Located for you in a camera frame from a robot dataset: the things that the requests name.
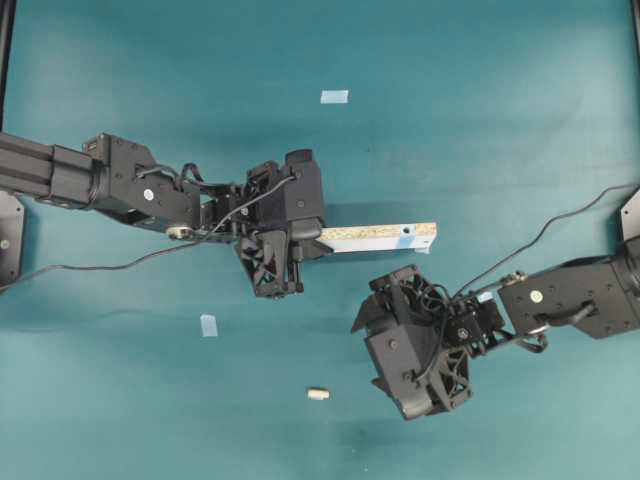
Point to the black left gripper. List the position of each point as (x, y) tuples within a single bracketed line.
[(266, 254)]

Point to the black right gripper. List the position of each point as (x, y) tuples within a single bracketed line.
[(464, 328)]

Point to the short wooden dowel rod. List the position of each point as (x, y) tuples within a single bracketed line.
[(318, 394)]

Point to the white wooden board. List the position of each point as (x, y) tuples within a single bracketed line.
[(406, 236)]

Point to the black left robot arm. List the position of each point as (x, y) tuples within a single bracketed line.
[(121, 180)]

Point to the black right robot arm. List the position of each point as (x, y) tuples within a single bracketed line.
[(598, 296)]

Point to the blue tape piece near right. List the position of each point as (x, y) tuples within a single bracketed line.
[(484, 297)]

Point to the blue tape piece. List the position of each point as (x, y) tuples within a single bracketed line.
[(334, 97), (209, 327), (484, 297)]

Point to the blue tape piece left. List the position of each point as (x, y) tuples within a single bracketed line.
[(209, 327)]

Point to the blue tape piece top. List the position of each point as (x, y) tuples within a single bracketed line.
[(334, 97)]

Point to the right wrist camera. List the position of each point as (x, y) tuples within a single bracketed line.
[(400, 353)]

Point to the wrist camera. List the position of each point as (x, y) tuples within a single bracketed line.
[(400, 353), (299, 198)]

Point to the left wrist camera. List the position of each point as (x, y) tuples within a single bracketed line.
[(299, 198)]

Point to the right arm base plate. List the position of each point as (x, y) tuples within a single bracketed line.
[(630, 217)]

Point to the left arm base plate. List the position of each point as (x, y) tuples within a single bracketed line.
[(12, 220)]

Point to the black frame post left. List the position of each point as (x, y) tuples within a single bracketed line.
[(8, 12)]

